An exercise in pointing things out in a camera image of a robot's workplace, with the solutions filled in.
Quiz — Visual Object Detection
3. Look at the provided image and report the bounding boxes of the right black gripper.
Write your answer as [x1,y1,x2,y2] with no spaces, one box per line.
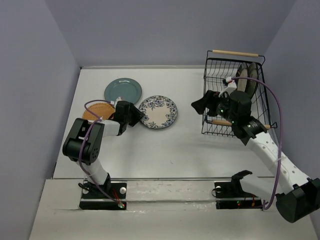
[190,90,238,124]

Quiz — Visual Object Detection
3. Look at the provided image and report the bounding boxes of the blue floral plate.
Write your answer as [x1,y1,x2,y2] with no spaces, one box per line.
[138,95,178,130]

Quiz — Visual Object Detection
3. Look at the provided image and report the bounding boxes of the teal ceramic plate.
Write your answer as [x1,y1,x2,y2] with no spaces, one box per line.
[104,77,142,104]

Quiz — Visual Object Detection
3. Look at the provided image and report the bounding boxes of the orange woven plate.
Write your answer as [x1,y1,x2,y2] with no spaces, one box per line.
[82,102,115,121]

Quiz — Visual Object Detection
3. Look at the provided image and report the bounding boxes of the dark rimmed plate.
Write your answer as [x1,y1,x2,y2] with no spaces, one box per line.
[235,62,248,92]
[246,61,260,101]

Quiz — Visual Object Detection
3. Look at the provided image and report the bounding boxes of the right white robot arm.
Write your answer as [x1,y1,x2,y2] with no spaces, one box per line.
[191,90,320,223]

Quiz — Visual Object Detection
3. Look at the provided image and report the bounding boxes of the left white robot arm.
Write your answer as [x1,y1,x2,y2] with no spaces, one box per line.
[62,100,145,198]

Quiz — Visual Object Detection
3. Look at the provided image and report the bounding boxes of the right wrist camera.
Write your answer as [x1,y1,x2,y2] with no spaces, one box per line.
[221,76,237,95]

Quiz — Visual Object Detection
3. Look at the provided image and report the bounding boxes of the black wire dish rack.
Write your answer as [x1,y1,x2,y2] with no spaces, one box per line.
[203,49,278,129]

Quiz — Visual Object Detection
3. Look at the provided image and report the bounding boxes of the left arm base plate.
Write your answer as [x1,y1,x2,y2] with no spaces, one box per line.
[78,181,127,211]

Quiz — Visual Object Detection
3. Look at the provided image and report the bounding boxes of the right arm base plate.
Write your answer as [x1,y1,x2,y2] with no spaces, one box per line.
[211,181,263,210]

